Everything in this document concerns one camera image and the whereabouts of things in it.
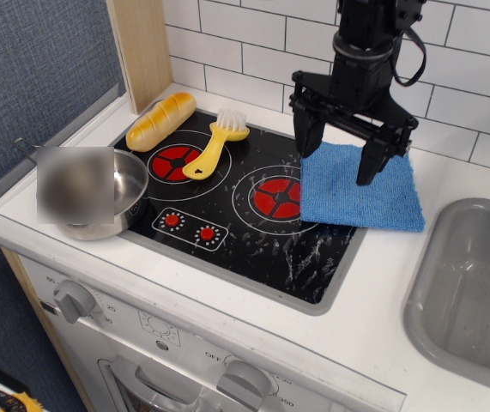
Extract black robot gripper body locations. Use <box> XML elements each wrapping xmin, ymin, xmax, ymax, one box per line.
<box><xmin>290</xmin><ymin>46</ymin><xmax>418</xmax><ymax>156</ymax></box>

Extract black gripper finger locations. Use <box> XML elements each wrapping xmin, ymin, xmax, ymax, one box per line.
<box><xmin>293</xmin><ymin>105</ymin><xmax>325</xmax><ymax>157</ymax></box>
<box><xmin>356</xmin><ymin>128</ymin><xmax>399</xmax><ymax>186</ymax></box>

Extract blue microfiber cloth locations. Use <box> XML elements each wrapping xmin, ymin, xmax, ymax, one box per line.
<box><xmin>300</xmin><ymin>142</ymin><xmax>425</xmax><ymax>233</ymax></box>

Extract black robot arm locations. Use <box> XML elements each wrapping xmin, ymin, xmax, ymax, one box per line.
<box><xmin>290</xmin><ymin>1</ymin><xmax>426</xmax><ymax>185</ymax></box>

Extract black toy stove top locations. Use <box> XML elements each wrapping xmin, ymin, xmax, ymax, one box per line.
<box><xmin>124</xmin><ymin>111</ymin><xmax>366</xmax><ymax>315</ymax></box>

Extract yellow object at corner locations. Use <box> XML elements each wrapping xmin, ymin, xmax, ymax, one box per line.
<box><xmin>14</xmin><ymin>392</ymin><xmax>44</xmax><ymax>412</ymax></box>

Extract yellow dish brush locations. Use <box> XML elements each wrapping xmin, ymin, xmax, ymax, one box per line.
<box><xmin>182</xmin><ymin>109</ymin><xmax>250</xmax><ymax>180</ymax></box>

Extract yellow toy bread loaf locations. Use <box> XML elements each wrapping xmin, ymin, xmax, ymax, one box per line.
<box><xmin>125</xmin><ymin>92</ymin><xmax>197</xmax><ymax>153</ymax></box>

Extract grey sink basin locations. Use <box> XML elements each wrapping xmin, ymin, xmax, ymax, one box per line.
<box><xmin>404</xmin><ymin>198</ymin><xmax>490</xmax><ymax>387</ymax></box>

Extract stainless steel pot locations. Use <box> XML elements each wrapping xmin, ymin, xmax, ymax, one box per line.
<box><xmin>13</xmin><ymin>138</ymin><xmax>148</xmax><ymax>240</ymax></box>

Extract grey right oven knob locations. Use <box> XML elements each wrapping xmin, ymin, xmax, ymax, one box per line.
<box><xmin>216</xmin><ymin>360</ymin><xmax>271</xmax><ymax>411</ymax></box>

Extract grey oven knob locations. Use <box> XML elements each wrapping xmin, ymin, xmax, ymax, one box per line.
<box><xmin>216</xmin><ymin>360</ymin><xmax>271</xmax><ymax>411</ymax></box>
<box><xmin>53</xmin><ymin>280</ymin><xmax>96</xmax><ymax>324</ymax></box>

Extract grey left oven knob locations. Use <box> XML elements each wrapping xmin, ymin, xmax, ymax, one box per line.
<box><xmin>53</xmin><ymin>280</ymin><xmax>96</xmax><ymax>324</ymax></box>

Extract white toy oven front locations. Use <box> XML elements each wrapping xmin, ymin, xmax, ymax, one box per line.
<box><xmin>16</xmin><ymin>255</ymin><xmax>297</xmax><ymax>412</ymax></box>

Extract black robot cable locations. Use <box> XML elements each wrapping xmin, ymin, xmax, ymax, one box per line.
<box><xmin>391</xmin><ymin>27</ymin><xmax>428</xmax><ymax>88</ymax></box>

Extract wooden side post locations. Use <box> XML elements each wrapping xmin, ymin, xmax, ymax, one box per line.
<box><xmin>106</xmin><ymin>0</ymin><xmax>172</xmax><ymax>114</ymax></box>

